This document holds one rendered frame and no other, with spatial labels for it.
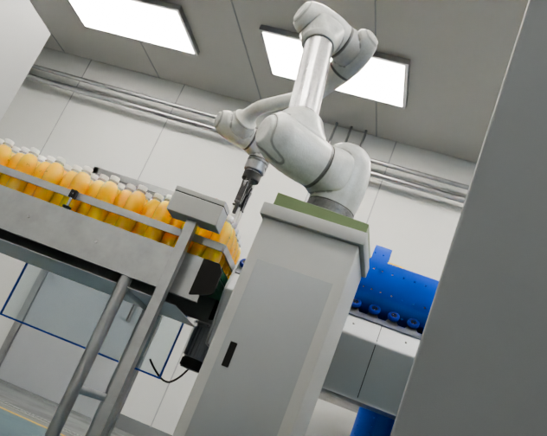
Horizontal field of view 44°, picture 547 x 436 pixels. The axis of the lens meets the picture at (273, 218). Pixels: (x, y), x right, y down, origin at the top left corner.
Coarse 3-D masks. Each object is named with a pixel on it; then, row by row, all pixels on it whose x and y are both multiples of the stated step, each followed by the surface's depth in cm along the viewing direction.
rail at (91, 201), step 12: (0, 168) 274; (24, 180) 271; (36, 180) 270; (60, 192) 268; (96, 204) 265; (108, 204) 264; (132, 216) 262; (144, 216) 262; (168, 228) 259; (180, 228) 259; (192, 240) 257; (204, 240) 256
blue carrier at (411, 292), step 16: (384, 256) 258; (368, 272) 254; (384, 272) 254; (400, 272) 253; (368, 288) 254; (384, 288) 252; (400, 288) 251; (416, 288) 251; (432, 288) 250; (368, 304) 256; (384, 304) 253; (400, 304) 251; (416, 304) 250; (384, 320) 258; (400, 320) 255
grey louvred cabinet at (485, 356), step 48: (528, 48) 64; (528, 96) 62; (528, 144) 60; (480, 192) 59; (528, 192) 59; (480, 240) 58; (528, 240) 57; (480, 288) 56; (528, 288) 56; (432, 336) 55; (480, 336) 55; (528, 336) 54; (432, 384) 54; (480, 384) 53; (528, 384) 53; (432, 432) 52; (480, 432) 52; (528, 432) 52
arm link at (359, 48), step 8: (352, 32) 243; (360, 32) 244; (368, 32) 244; (352, 40) 243; (360, 40) 244; (368, 40) 243; (376, 40) 247; (344, 48) 243; (352, 48) 243; (360, 48) 244; (368, 48) 244; (336, 56) 246; (344, 56) 245; (352, 56) 245; (360, 56) 246; (368, 56) 246; (336, 64) 251; (344, 64) 248; (352, 64) 248; (360, 64) 248; (344, 72) 250; (352, 72) 250
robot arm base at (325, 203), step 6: (312, 198) 208; (318, 198) 207; (324, 198) 206; (318, 204) 205; (324, 204) 205; (330, 204) 204; (336, 204) 205; (330, 210) 204; (336, 210) 204; (342, 210) 205; (348, 210) 206; (348, 216) 206
